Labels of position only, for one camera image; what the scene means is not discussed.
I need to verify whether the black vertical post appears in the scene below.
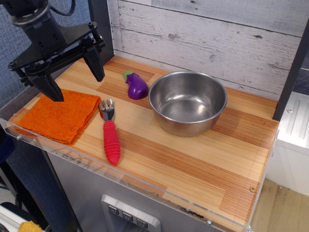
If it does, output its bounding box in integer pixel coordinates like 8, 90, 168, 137
272, 21, 309, 121
88, 0, 114, 65

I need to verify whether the stainless steel bowl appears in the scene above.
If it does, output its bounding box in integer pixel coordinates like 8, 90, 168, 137
148, 71, 228, 137

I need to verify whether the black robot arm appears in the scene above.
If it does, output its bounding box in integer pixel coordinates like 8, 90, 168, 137
0, 0, 105, 102

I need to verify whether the black vertical post left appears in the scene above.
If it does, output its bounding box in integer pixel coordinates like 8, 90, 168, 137
88, 0, 114, 65

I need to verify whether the clear acrylic counter guard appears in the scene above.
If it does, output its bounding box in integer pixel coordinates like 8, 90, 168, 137
0, 117, 253, 232

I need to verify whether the orange folded cloth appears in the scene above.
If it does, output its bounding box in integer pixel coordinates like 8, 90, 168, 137
17, 89, 101, 145

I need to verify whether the black vertical post right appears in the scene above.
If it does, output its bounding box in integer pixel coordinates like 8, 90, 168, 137
272, 21, 309, 121

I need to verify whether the red handled metal fork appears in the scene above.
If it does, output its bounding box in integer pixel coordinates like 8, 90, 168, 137
99, 99, 121, 165

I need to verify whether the purple toy eggplant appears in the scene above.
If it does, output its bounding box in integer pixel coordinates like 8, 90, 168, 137
123, 71, 148, 100

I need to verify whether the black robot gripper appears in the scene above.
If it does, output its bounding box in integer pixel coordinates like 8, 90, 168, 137
8, 11, 105, 102

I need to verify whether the silver button control panel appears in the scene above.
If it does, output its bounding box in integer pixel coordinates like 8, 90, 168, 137
101, 194, 161, 232

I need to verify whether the white cabinet right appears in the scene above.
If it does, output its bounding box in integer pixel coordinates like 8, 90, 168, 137
266, 92, 309, 196

